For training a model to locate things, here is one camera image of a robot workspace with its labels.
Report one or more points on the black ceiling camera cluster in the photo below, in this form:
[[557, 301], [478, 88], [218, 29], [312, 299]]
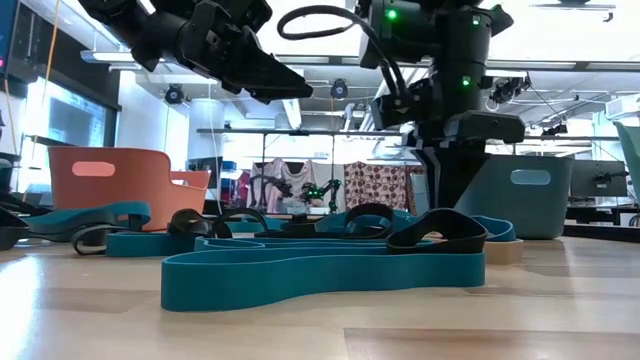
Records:
[[507, 90]]

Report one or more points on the computer monitor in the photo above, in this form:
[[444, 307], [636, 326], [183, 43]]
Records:
[[10, 30]]

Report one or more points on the ceiling light bar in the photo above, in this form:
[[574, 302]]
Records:
[[100, 56]]

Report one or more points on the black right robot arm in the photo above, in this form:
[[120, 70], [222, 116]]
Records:
[[462, 50]]

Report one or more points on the white ceiling unit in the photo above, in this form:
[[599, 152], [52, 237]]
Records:
[[292, 112]]

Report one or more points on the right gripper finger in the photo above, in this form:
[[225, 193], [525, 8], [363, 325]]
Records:
[[460, 175], [429, 175]]

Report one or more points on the slate blue plastic basket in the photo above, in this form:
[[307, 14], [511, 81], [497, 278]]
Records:
[[540, 210]]

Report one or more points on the pink white garment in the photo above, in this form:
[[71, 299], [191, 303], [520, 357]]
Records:
[[280, 172]]

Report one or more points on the dark background monitor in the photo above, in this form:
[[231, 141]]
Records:
[[597, 177], [205, 172]]

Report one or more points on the long metal ceiling rail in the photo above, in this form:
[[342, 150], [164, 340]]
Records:
[[550, 64]]

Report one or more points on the orange plastic basket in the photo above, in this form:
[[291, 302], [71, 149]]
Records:
[[125, 200]]

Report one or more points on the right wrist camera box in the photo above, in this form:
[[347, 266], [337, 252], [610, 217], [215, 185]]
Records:
[[390, 112]]

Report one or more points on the dotted patterned cloth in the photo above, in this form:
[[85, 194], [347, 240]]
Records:
[[375, 185]]

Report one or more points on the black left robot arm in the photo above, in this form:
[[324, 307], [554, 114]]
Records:
[[160, 40]]

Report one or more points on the dark window panel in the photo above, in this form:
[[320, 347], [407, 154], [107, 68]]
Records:
[[75, 125]]

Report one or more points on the cream rubber band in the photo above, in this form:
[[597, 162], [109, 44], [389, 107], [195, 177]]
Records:
[[505, 252]]

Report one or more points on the teal green plastic basket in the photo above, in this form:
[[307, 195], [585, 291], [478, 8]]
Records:
[[632, 160]]

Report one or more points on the metal clothes rack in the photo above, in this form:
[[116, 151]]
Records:
[[300, 132]]

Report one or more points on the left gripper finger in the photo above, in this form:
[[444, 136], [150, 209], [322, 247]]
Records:
[[265, 75], [264, 101]]

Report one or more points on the white wall air unit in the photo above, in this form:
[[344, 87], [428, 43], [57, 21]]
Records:
[[625, 106]]

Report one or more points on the blue rubber band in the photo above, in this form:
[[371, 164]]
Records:
[[300, 280], [330, 222], [100, 212], [270, 225], [500, 230]]

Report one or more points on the background black robot arm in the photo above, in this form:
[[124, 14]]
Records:
[[272, 185], [330, 190]]

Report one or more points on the white round pillar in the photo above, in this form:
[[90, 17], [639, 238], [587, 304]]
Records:
[[205, 130]]

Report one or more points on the black resistance band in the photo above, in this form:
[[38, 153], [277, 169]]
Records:
[[145, 245]]

